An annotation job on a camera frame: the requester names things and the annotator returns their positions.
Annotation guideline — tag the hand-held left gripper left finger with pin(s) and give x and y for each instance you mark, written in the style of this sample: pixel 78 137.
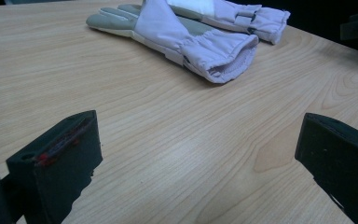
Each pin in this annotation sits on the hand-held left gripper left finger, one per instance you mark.
pixel 62 168

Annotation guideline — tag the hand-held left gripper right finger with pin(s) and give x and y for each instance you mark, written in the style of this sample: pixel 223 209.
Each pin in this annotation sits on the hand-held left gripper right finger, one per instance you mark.
pixel 341 161

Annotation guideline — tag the lilac and grey glove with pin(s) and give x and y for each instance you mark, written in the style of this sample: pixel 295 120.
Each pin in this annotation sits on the lilac and grey glove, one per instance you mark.
pixel 167 34
pixel 254 21

